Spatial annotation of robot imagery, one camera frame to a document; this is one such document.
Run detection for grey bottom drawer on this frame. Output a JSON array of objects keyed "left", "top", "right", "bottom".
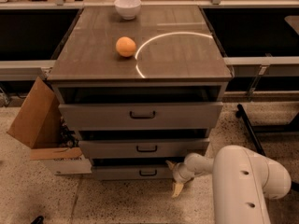
[{"left": 92, "top": 164, "right": 173, "bottom": 180}]

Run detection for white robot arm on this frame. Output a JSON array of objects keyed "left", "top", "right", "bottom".
[{"left": 167, "top": 146, "right": 292, "bottom": 224}]

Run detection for black object on floor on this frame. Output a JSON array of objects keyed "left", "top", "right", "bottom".
[{"left": 31, "top": 216, "right": 44, "bottom": 224}]

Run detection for grey drawer cabinet wooden top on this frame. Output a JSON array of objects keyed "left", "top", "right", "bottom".
[{"left": 49, "top": 6, "right": 232, "bottom": 174}]

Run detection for white ceramic bowl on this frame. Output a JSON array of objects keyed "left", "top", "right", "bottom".
[{"left": 114, "top": 0, "right": 141, "bottom": 20}]

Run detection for grey top drawer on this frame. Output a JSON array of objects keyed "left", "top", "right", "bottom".
[{"left": 59, "top": 102, "right": 222, "bottom": 131}]

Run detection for orange fruit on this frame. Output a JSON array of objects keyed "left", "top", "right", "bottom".
[{"left": 116, "top": 36, "right": 136, "bottom": 57}]

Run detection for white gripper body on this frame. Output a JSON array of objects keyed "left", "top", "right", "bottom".
[{"left": 172, "top": 162, "right": 194, "bottom": 184}]

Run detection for metal table bracket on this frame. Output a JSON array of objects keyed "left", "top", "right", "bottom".
[{"left": 247, "top": 64, "right": 268, "bottom": 98}]

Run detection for grey drawer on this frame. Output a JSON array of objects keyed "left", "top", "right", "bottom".
[
  {"left": 78, "top": 138, "right": 209, "bottom": 159},
  {"left": 59, "top": 102, "right": 222, "bottom": 131},
  {"left": 92, "top": 164, "right": 173, "bottom": 180}
]

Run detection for open cardboard box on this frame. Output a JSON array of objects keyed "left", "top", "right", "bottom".
[{"left": 7, "top": 77, "right": 91, "bottom": 175}]

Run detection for grey middle drawer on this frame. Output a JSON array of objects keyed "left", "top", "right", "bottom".
[{"left": 78, "top": 138, "right": 209, "bottom": 159}]

